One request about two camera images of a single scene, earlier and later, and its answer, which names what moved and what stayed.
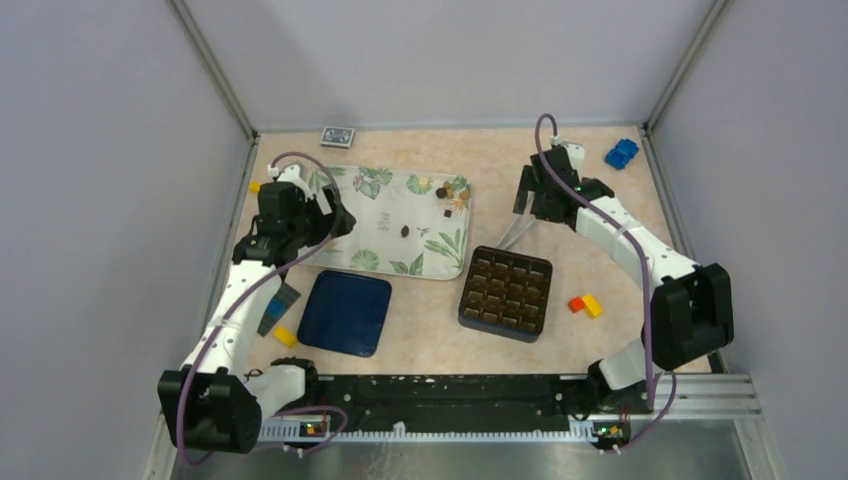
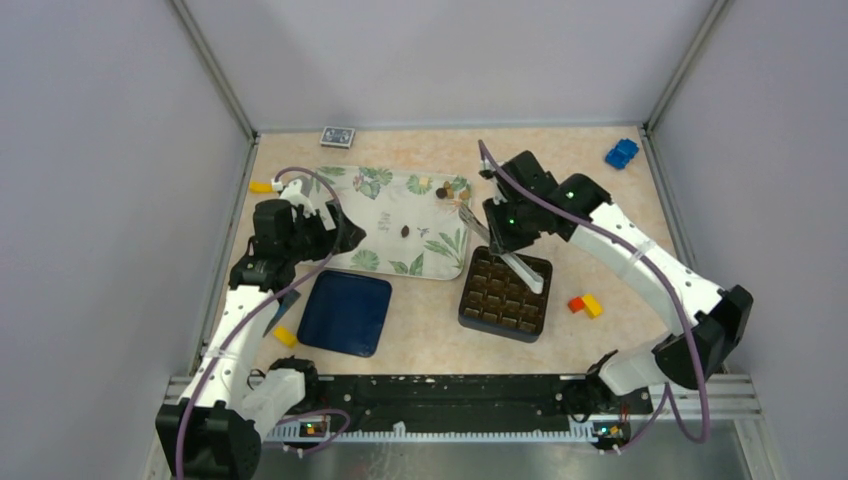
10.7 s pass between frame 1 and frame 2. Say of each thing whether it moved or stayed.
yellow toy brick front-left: stayed
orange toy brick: stayed
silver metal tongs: moved
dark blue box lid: stayed
